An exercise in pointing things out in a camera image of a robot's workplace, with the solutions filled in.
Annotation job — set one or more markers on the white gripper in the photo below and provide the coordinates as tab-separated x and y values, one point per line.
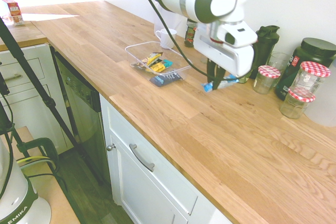
225	51

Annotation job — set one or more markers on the blue white protein bar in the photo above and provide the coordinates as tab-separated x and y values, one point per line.
228	80

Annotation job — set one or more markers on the navy bar with white text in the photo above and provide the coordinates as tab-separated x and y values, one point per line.
173	76

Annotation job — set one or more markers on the teal wrapped snack bar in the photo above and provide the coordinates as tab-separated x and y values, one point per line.
167	63

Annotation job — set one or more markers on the plain dark blue bar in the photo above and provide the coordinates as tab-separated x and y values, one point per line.
157	81

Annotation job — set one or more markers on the yellow wrapped snack bar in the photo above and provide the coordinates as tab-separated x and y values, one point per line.
157	68

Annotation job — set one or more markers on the black yellow crunch bar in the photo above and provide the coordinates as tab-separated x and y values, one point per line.
151	58

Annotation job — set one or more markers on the clear plastic rectangular container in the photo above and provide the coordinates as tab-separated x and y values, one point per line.
139	51

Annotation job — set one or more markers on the dark Vega protein tub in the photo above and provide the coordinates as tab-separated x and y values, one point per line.
312	53

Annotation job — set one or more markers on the glass jar red checkered lid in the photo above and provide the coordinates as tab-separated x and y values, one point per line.
311	77
295	106
266	79

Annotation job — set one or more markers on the dark green shaker bottle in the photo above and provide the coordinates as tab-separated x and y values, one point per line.
265	48

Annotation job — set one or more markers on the white ceramic mug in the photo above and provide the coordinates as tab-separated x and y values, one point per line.
166	37

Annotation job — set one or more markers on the clear drinking glass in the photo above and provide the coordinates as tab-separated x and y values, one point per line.
278	60

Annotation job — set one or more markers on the round silver cabinet knob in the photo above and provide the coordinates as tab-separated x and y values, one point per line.
111	147

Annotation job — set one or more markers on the white kitchen cabinet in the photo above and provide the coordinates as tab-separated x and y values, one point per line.
147	182

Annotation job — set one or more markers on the dark dishwasher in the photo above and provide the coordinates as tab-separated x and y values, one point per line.
84	108

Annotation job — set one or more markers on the white drawer cabinet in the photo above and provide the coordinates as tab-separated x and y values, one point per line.
31	64

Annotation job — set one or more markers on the green clamp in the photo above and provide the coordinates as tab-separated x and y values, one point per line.
43	146

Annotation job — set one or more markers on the light wooden robot table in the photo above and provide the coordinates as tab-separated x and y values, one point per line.
55	197

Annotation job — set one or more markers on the orange white carton box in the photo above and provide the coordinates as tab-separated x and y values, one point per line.
14	11

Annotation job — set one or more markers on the black camera tripod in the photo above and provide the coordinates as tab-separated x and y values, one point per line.
29	74

